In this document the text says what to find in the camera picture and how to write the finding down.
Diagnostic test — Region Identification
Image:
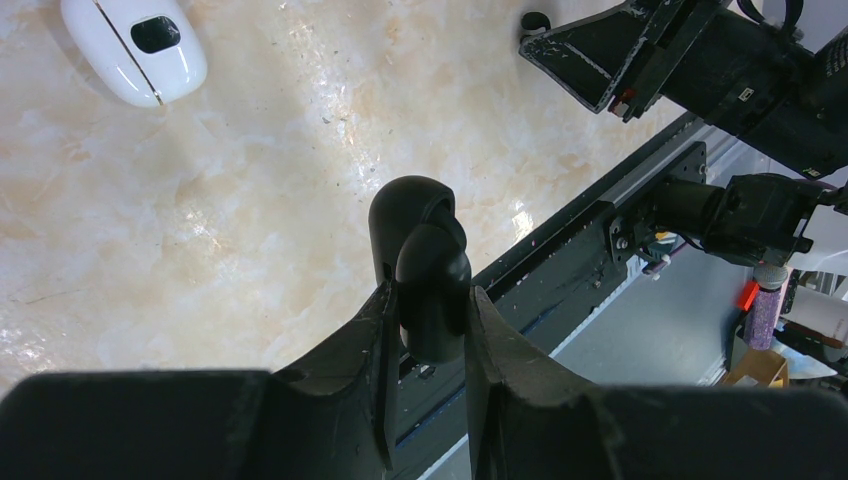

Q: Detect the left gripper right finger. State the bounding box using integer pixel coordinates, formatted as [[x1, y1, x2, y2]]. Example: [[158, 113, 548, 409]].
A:
[[465, 287, 847, 479]]

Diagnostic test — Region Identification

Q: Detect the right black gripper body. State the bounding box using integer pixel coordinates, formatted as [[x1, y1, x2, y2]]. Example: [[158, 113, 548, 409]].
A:
[[517, 0, 717, 124]]

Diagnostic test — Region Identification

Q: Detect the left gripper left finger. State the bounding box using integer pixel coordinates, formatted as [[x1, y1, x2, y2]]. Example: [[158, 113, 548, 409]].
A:
[[1, 281, 398, 479]]

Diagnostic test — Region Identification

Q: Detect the small black earbud tip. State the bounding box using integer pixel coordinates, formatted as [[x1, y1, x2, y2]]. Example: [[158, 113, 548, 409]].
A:
[[520, 11, 551, 32]]

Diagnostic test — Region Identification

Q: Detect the black oval case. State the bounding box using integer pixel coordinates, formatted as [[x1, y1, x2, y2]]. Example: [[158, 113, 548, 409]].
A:
[[368, 175, 472, 365]]

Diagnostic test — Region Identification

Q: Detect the white earbud charging case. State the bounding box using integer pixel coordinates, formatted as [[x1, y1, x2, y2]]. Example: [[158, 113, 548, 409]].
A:
[[60, 0, 208, 108]]

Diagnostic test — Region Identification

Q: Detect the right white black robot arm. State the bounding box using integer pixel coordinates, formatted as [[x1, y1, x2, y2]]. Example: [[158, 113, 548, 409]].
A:
[[519, 1, 847, 274]]

